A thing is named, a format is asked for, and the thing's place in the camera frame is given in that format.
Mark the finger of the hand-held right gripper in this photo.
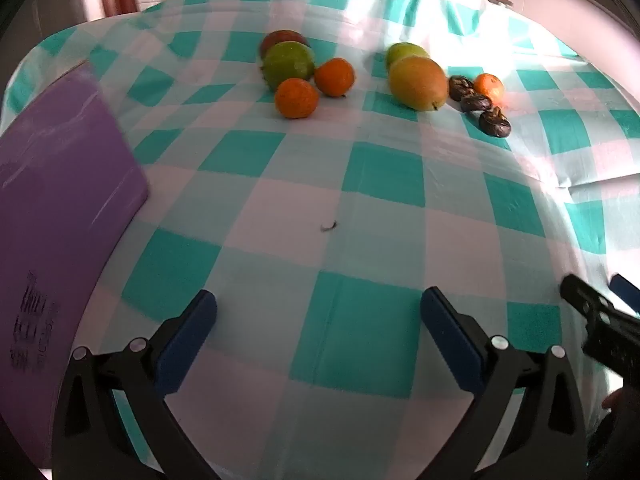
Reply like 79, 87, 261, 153
559, 274, 640, 382
608, 273, 640, 307

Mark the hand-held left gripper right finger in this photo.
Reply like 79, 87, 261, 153
420, 286, 587, 480

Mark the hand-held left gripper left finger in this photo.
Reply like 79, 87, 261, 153
51, 289, 221, 480

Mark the purple cardboard box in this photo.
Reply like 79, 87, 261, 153
0, 60, 151, 471

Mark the green fruit with calyx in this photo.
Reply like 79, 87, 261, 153
385, 42, 431, 70

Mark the large green apple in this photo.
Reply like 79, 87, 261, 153
262, 42, 316, 92

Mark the dark red apple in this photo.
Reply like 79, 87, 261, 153
259, 30, 311, 58

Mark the teal and white checked tablecloth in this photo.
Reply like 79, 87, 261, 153
0, 0, 640, 480

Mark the dark brown wrinkled fruit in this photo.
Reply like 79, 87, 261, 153
479, 109, 512, 138
448, 75, 476, 102
460, 94, 494, 113

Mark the small orange tangerine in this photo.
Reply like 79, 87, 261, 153
473, 73, 505, 102

